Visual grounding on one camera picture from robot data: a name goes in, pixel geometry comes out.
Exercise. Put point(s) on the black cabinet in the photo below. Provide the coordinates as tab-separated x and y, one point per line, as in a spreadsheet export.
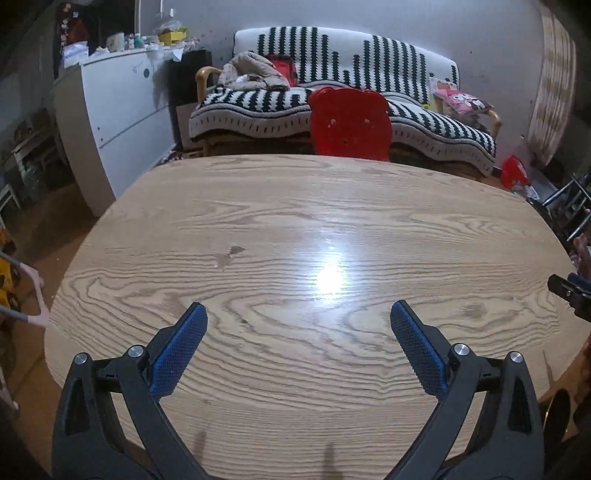
189	78

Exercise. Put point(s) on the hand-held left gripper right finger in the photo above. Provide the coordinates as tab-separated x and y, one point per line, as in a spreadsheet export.
418	344

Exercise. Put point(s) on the white jar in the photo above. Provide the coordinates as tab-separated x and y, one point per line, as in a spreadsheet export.
115	41

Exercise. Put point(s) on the red bear-shaped chair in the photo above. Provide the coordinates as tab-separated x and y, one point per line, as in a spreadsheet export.
348	122

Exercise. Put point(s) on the sofa with wooden armrests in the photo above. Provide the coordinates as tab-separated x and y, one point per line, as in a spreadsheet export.
202	76

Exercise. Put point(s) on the bamboo mat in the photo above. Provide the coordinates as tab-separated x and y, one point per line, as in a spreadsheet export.
554	83

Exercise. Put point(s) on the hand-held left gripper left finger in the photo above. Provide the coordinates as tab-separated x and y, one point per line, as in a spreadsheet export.
180	344

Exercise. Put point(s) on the pink cartoon cushion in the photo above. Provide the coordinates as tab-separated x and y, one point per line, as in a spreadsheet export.
461	101

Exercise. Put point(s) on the white dresser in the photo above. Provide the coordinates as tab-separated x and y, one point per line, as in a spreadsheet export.
115	115

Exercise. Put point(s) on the black white striped blanket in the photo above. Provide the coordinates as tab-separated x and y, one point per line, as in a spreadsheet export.
369	69

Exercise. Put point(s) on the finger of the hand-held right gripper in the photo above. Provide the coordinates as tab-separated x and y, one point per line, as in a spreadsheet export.
570	293

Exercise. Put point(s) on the metal chair frame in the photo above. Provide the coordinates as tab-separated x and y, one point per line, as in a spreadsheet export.
568	198

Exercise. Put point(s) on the yellow green box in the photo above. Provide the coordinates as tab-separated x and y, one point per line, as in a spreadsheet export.
173	34

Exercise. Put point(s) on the red plastic bag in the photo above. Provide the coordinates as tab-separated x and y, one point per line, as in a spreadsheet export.
513	171

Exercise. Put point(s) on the red cloth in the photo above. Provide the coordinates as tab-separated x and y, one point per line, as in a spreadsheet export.
282	69

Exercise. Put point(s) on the beige crumpled clothing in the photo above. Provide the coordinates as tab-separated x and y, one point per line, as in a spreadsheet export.
254	69

